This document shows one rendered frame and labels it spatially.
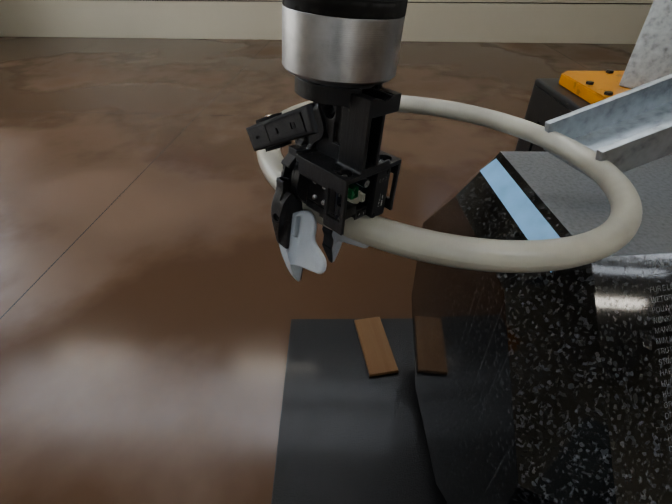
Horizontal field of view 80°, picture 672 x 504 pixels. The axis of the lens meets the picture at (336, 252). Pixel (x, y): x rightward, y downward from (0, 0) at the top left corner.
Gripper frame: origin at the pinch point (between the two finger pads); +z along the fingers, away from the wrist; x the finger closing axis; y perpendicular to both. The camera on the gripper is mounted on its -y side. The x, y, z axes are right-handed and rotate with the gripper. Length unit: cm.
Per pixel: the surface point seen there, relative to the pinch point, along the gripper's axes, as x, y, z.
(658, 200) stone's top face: 55, 24, 1
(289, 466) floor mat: 10, -14, 88
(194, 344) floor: 13, -73, 93
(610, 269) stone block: 32.4, 24.1, 3.3
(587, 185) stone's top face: 52, 14, 1
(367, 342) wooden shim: 57, -28, 85
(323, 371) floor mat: 38, -30, 87
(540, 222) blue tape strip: 37.3, 12.6, 3.8
